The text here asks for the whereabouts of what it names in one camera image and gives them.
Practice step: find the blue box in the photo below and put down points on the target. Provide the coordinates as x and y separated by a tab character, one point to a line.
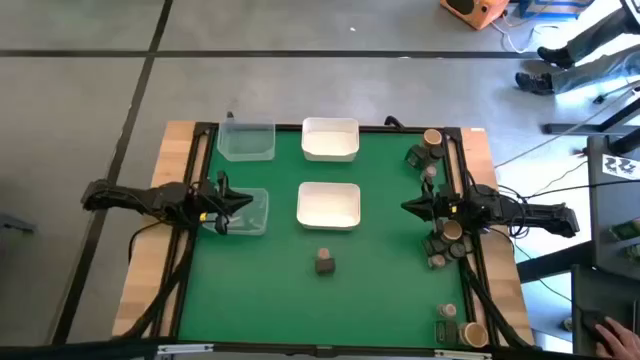
550	7

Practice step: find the white printed label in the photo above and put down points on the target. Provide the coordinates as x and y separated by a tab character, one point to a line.
621	167

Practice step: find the silver metal bracket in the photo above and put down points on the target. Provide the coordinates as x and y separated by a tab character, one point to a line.
185	349
462	354

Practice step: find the cork-stoppered glass spice jar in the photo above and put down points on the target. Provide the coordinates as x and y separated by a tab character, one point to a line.
446	310
437	261
429	173
324	253

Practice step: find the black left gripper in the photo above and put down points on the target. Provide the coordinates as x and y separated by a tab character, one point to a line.
207	202

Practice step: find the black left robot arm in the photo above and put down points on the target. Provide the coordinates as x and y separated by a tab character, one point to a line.
145	199

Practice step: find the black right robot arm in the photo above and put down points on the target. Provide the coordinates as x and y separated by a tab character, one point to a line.
530	214

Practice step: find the black computer mouse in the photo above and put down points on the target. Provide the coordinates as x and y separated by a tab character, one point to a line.
595	320

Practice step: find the orange box device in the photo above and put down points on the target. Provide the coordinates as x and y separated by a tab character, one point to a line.
472	12

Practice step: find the person's leg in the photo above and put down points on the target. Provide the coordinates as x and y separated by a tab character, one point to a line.
595	35
595	72

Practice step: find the clear plastic bin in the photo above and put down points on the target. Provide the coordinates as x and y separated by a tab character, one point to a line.
246	142
255	215

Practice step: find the black metal table frame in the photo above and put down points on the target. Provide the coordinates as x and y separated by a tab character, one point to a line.
380	129

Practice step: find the black side table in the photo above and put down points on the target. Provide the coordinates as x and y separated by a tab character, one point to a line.
612	215

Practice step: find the person's hand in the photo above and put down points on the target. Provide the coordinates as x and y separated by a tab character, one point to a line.
620	342

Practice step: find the green table mat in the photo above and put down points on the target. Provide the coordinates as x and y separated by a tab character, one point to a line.
280	290

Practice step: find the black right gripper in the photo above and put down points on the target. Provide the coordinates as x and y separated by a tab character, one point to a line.
447	205

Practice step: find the black table clamp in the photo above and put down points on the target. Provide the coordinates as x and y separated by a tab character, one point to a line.
230	116
393	121

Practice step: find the white plastic bin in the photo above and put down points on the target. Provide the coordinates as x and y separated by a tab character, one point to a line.
330	140
328	206

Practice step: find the dark desk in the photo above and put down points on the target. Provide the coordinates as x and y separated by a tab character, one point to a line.
600	295

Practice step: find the person's black shoe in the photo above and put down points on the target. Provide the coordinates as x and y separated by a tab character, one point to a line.
534	82
555	56

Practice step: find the black-lidded spice jar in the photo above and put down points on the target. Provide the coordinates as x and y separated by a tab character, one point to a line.
437	153
457	250

